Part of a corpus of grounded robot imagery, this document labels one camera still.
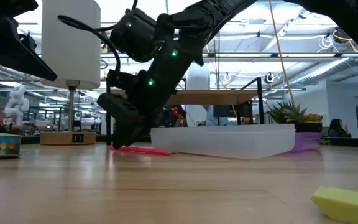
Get yellow extension cable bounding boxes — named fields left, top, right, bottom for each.
left=268, top=0, right=296, bottom=108

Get red robot device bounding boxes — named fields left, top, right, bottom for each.
left=170, top=106, right=186, bottom=127

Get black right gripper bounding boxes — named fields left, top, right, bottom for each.
left=97, top=46, right=204, bottom=149

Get clear pencil case purple lid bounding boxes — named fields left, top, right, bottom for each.
left=150, top=123, right=323, bottom=161

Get white shade lamp wooden base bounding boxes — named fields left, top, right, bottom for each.
left=39, top=0, right=102, bottom=146

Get wooden shelf riser black legs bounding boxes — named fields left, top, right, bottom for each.
left=105, top=77, right=265, bottom=147

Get white humanoid robot figure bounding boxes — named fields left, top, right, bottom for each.
left=4, top=85, right=30, bottom=127

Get black monitor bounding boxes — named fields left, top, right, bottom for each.
left=213, top=104, right=254, bottom=118

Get seated person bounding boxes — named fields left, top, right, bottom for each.
left=327, top=118, right=352, bottom=138

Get yellow eraser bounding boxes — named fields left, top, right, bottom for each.
left=310, top=185, right=358, bottom=224

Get succulent plant in black pot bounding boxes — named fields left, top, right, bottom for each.
left=265, top=100, right=324, bottom=133

